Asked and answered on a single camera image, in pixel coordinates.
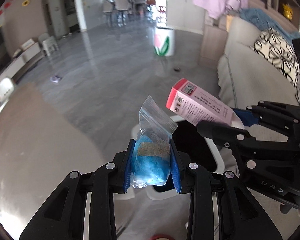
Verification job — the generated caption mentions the blue knitted blanket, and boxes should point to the blue knitted blanket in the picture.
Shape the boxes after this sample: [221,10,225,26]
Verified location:
[239,8,300,47]

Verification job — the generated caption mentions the clear zip bag blue contents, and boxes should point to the clear zip bag blue contents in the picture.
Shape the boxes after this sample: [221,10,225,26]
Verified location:
[130,95,177,189]

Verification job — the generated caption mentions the dining table with chairs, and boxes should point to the dining table with chairs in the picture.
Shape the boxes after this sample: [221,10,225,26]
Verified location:
[102,0,155,27]

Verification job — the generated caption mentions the white plastic chair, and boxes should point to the white plastic chair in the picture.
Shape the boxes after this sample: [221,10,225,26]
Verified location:
[0,77,16,102]

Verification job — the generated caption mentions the black white patterned cushion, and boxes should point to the black white patterned cushion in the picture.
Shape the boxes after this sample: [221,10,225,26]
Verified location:
[251,28,300,89]

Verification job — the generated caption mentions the framed picture on cabinet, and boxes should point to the framed picture on cabinet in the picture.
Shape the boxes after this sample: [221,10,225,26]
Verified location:
[20,38,37,51]

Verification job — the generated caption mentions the sunflower wall decoration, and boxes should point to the sunflower wall decoration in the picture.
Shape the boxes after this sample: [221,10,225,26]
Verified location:
[22,0,30,7]

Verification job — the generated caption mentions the stacked white stools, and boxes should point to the stacked white stools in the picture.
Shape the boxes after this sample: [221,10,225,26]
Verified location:
[38,33,59,57]

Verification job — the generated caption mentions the white tulip trash bin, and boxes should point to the white tulip trash bin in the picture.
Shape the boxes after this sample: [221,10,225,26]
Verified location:
[154,27,175,57]

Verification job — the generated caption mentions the white tv cabinet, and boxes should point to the white tv cabinet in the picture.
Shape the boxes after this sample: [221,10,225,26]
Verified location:
[0,42,44,82]

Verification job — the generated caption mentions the white wall cabinet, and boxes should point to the white wall cabinet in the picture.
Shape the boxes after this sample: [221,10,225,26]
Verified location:
[167,0,205,35]

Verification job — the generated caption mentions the pink carton box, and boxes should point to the pink carton box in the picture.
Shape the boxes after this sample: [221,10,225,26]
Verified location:
[166,78,244,129]

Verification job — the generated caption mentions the beige sofa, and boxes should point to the beige sofa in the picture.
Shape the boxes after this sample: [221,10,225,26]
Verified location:
[217,17,297,109]

